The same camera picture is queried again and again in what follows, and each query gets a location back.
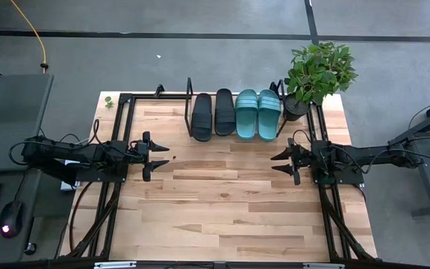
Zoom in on grey side desk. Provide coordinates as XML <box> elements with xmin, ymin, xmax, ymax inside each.
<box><xmin>0</xmin><ymin>73</ymin><xmax>54</xmax><ymax>262</ymax></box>

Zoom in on grey desk frame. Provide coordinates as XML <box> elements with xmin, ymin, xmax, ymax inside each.
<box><xmin>387</xmin><ymin>93</ymin><xmax>430</xmax><ymax>218</ymax></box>

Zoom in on yellow cable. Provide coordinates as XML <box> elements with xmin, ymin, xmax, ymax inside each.
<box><xmin>9</xmin><ymin>0</ymin><xmax>49</xmax><ymax>74</ymax></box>

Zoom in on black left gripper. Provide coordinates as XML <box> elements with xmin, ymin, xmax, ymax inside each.
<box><xmin>127</xmin><ymin>130</ymin><xmax>171</xmax><ymax>183</ymax></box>

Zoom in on black rubber slide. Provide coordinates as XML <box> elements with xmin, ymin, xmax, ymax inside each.
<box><xmin>190</xmin><ymin>93</ymin><xmax>214</xmax><ymax>143</ymax></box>
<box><xmin>214</xmin><ymin>87</ymin><xmax>237</xmax><ymax>137</ymax></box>

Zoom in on black computer mouse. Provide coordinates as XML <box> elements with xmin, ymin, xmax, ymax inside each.
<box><xmin>0</xmin><ymin>200</ymin><xmax>25</xmax><ymax>239</ymax></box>

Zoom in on teal rubber slide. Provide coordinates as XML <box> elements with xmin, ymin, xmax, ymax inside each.
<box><xmin>234</xmin><ymin>88</ymin><xmax>259</xmax><ymax>141</ymax></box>
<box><xmin>257</xmin><ymin>89</ymin><xmax>282</xmax><ymax>143</ymax></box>

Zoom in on brown cable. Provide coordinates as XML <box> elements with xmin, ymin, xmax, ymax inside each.
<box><xmin>69</xmin><ymin>180</ymin><xmax>94</xmax><ymax>252</ymax></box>

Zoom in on potted green plant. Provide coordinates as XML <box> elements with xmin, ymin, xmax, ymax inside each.
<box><xmin>282</xmin><ymin>41</ymin><xmax>359</xmax><ymax>123</ymax></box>

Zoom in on black metal shoe shelf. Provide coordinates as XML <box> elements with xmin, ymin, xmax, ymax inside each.
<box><xmin>184</xmin><ymin>76</ymin><xmax>289</xmax><ymax>140</ymax></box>

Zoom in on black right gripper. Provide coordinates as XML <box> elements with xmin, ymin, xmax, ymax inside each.
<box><xmin>269</xmin><ymin>137</ymin><xmax>315</xmax><ymax>186</ymax></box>

